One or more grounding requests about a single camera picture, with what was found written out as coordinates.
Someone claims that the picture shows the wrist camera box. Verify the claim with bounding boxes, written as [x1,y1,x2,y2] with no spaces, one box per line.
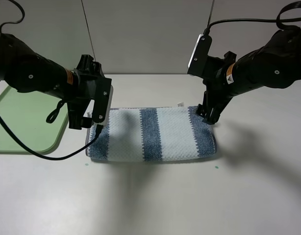
[92,77,113,126]
[187,34,212,77]

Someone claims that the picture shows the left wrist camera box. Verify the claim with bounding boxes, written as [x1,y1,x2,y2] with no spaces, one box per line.
[92,77,113,126]

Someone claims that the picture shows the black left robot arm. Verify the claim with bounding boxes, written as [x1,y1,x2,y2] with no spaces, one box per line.
[0,32,113,130]

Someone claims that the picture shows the green plastic tray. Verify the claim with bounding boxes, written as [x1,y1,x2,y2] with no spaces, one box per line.
[0,86,68,154]

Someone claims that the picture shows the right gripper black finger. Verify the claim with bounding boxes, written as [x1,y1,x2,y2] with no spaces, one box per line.
[203,96,230,125]
[196,91,212,117]

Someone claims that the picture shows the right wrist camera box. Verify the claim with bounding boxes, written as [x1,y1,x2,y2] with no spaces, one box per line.
[187,34,212,77]

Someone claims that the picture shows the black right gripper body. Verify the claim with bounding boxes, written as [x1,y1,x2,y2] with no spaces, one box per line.
[201,51,237,103]

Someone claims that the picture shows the black right camera cable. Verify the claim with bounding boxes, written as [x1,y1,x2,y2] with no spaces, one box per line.
[201,0,301,36]

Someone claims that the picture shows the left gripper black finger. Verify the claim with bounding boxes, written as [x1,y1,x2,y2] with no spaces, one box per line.
[68,101,92,130]

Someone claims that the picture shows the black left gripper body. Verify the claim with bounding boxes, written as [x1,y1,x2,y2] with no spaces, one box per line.
[69,54,106,102]

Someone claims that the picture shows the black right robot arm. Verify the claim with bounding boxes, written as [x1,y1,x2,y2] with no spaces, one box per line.
[188,28,301,124]

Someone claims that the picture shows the blue white striped towel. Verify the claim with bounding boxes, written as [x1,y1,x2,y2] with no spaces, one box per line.
[86,106,217,162]

